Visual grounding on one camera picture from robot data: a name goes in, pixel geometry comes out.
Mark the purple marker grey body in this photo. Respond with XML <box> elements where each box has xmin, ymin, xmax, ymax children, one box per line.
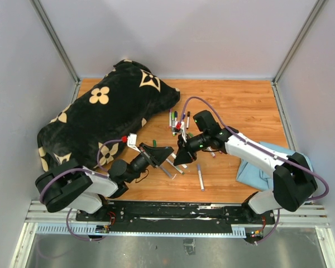
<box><xmin>159</xmin><ymin>166</ymin><xmax>173</xmax><ymax>179</ymax></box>

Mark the slotted cable duct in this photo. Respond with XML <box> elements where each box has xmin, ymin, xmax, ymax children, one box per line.
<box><xmin>36</xmin><ymin>223</ymin><xmax>247</xmax><ymax>238</ymax></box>

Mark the black floral plush blanket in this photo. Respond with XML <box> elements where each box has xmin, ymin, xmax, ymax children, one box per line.
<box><xmin>37</xmin><ymin>59</ymin><xmax>180</xmax><ymax>171</ymax></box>

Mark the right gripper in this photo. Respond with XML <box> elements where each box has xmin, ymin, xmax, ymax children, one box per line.
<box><xmin>174</xmin><ymin>132</ymin><xmax>209</xmax><ymax>166</ymax></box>

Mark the lavender cap marker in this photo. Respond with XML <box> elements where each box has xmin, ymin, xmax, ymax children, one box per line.
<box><xmin>197</xmin><ymin>164</ymin><xmax>205</xmax><ymax>191</ymax></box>

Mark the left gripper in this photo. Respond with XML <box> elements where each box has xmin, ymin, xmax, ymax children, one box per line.
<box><xmin>126</xmin><ymin>142</ymin><xmax>173</xmax><ymax>183</ymax></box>

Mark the purple cable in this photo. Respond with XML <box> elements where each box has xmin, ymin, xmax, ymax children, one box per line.
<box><xmin>182</xmin><ymin>96</ymin><xmax>330</xmax><ymax>246</ymax></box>
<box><xmin>39</xmin><ymin>138</ymin><xmax>123</xmax><ymax>242</ymax></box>

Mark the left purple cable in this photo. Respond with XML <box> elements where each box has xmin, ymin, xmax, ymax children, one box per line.
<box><xmin>39</xmin><ymin>138</ymin><xmax>123</xmax><ymax>242</ymax></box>

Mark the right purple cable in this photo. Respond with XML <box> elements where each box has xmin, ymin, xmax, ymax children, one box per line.
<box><xmin>182</xmin><ymin>96</ymin><xmax>330</xmax><ymax>246</ymax></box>

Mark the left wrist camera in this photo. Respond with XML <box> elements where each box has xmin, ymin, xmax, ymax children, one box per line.
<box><xmin>126</xmin><ymin>133</ymin><xmax>141</xmax><ymax>153</ymax></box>

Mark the light green marker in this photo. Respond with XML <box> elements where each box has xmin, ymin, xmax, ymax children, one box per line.
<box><xmin>171</xmin><ymin>111</ymin><xmax>177</xmax><ymax>136</ymax></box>

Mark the black cap whiteboard marker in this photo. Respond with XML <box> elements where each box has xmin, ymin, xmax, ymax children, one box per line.
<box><xmin>186</xmin><ymin>111</ymin><xmax>190</xmax><ymax>129</ymax></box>

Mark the light blue marker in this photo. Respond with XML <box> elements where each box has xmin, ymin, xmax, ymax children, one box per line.
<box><xmin>171</xmin><ymin>153</ymin><xmax>188</xmax><ymax>169</ymax></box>

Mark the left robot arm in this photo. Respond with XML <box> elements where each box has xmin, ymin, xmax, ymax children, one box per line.
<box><xmin>35</xmin><ymin>143</ymin><xmax>174</xmax><ymax>221</ymax></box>

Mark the light blue cloth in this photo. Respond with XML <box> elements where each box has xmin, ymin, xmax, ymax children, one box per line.
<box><xmin>236</xmin><ymin>141</ymin><xmax>314</xmax><ymax>194</ymax></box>

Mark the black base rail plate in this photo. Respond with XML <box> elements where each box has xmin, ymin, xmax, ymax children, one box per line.
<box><xmin>75</xmin><ymin>200</ymin><xmax>275</xmax><ymax>233</ymax></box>

